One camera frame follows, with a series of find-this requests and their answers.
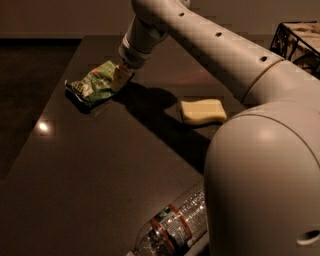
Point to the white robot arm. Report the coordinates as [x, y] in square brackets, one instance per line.
[262, 169]

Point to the clear plastic water bottle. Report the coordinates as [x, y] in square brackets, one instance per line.
[176, 228]

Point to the green jalapeno chip bag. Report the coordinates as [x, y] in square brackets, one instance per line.
[94, 88]

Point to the yellow sponge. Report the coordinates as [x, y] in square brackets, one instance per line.
[202, 112]

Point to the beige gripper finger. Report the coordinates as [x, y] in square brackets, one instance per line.
[116, 85]

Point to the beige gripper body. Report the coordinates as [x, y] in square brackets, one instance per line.
[133, 57]

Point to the black wire basket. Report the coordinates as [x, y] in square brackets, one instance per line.
[299, 42]

